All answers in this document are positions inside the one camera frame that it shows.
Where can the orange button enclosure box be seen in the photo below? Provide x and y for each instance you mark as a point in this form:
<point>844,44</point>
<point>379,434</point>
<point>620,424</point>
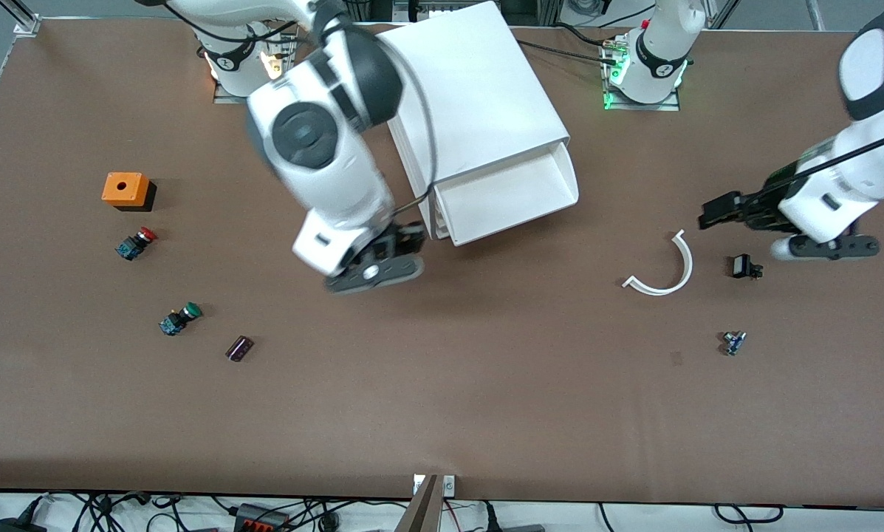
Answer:
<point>124,188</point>

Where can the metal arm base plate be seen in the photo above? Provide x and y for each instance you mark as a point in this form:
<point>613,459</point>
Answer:
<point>224,96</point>
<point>667,106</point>

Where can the red cap push button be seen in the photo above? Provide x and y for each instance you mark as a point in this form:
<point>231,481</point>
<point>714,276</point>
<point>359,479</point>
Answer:
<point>133,246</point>

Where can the brown camera post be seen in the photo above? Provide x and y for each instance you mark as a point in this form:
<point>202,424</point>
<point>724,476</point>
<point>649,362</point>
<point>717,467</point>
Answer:
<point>421,510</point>

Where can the dark purple small component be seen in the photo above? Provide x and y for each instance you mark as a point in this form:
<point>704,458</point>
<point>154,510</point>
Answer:
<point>239,349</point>

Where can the white plastic drawer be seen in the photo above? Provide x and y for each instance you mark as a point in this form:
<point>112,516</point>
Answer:
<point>515,196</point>

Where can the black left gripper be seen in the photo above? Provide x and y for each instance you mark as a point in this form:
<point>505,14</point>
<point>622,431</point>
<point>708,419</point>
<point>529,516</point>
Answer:
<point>758,207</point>

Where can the black power strip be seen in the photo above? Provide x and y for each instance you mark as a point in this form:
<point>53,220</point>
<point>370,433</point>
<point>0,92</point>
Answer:
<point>261,519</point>

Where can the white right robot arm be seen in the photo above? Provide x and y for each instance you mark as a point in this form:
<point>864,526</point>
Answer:
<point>338,177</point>

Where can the white curved plastic piece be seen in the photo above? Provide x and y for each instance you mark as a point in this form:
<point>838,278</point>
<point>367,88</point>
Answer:
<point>689,264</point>

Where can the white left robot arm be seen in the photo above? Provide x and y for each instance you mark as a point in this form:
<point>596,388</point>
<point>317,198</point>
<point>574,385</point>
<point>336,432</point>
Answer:
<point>855,185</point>

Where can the green cap push button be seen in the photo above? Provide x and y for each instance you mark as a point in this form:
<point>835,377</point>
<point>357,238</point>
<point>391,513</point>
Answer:
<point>176,321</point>

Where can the white post bracket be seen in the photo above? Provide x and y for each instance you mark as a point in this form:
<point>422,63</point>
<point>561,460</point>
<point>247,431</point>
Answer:
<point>449,485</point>

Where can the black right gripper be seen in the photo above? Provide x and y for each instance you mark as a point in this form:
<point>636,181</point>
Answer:
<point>410,234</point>

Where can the white drawer cabinet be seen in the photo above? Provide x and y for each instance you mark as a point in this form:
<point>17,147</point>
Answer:
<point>486,89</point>

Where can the aluminium frame post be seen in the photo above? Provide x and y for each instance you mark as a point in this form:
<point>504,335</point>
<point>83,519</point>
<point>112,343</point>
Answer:
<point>26,26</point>

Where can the small metal fitting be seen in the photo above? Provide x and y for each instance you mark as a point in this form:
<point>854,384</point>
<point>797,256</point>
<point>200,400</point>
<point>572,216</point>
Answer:
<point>733,343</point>

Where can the black square push switch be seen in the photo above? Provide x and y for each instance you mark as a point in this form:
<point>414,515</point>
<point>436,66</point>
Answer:
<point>742,266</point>

